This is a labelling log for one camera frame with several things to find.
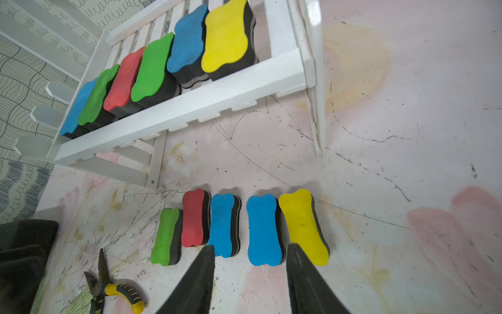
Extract blue eraser shelf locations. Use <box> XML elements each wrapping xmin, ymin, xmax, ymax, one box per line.
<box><xmin>60</xmin><ymin>78</ymin><xmax>98</xmax><ymax>139</ymax></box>
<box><xmin>208</xmin><ymin>194</ymin><xmax>241</xmax><ymax>259</ymax></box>
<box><xmin>166</xmin><ymin>4</ymin><xmax>209</xmax><ymax>88</ymax></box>
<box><xmin>247</xmin><ymin>194</ymin><xmax>285</xmax><ymax>267</ymax></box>

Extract blue eraser top shelf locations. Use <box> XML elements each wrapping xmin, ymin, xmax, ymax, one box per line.
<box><xmin>247</xmin><ymin>194</ymin><xmax>285</xmax><ymax>267</ymax></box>
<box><xmin>208</xmin><ymin>194</ymin><xmax>241</xmax><ymax>259</ymax></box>

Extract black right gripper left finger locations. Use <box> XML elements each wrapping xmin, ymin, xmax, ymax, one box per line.
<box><xmin>157</xmin><ymin>245</ymin><xmax>215</xmax><ymax>313</ymax></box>

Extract green eraser shelf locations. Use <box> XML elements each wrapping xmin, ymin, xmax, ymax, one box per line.
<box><xmin>150</xmin><ymin>208</ymin><xmax>183</xmax><ymax>266</ymax></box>
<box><xmin>78</xmin><ymin>64</ymin><xmax>120</xmax><ymax>131</ymax></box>
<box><xmin>131</xmin><ymin>33</ymin><xmax>181</xmax><ymax>109</ymax></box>

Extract yellow handled pliers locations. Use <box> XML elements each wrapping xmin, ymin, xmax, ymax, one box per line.
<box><xmin>84</xmin><ymin>249</ymin><xmax>145</xmax><ymax>314</ymax></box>

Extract green eraser top shelf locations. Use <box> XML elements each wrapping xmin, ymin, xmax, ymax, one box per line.
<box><xmin>150</xmin><ymin>208</ymin><xmax>183</xmax><ymax>266</ymax></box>

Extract yellow eraser shelf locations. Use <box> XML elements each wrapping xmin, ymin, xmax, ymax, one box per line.
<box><xmin>278</xmin><ymin>188</ymin><xmax>330</xmax><ymax>266</ymax></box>
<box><xmin>201</xmin><ymin>0</ymin><xmax>258</xmax><ymax>81</ymax></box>

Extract white slatted two-tier shelf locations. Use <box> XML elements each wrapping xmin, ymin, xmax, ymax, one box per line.
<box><xmin>13</xmin><ymin>0</ymin><xmax>326</xmax><ymax>190</ymax></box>

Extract yellow eraser top shelf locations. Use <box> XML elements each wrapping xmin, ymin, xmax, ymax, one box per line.
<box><xmin>278</xmin><ymin>188</ymin><xmax>330</xmax><ymax>266</ymax></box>

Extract black box at left wall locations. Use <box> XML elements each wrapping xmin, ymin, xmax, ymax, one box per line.
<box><xmin>1</xmin><ymin>219</ymin><xmax>59</xmax><ymax>313</ymax></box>

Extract red eraser top shelf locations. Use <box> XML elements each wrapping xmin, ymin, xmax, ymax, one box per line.
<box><xmin>181</xmin><ymin>188</ymin><xmax>211</xmax><ymax>247</ymax></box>

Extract red eraser shelf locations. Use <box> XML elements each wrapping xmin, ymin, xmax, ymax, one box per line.
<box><xmin>103</xmin><ymin>47</ymin><xmax>145</xmax><ymax>119</ymax></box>
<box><xmin>181</xmin><ymin>188</ymin><xmax>211</xmax><ymax>247</ymax></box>

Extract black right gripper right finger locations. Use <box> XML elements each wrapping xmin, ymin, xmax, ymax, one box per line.
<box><xmin>286</xmin><ymin>243</ymin><xmax>349</xmax><ymax>313</ymax></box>

